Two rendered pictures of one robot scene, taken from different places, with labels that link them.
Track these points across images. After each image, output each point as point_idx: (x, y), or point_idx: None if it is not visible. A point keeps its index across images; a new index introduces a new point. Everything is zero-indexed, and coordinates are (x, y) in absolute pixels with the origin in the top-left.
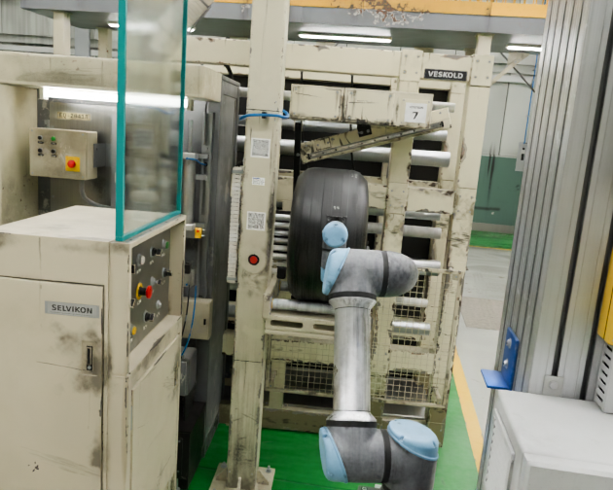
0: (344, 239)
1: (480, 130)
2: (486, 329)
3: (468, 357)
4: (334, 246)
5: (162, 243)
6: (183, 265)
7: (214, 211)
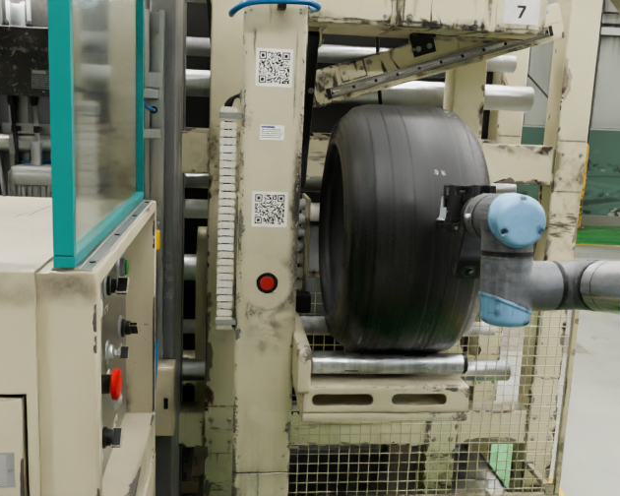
0: (543, 229)
1: (591, 46)
2: (509, 350)
3: (506, 396)
4: (522, 245)
5: (116, 265)
6: (155, 308)
7: (171, 198)
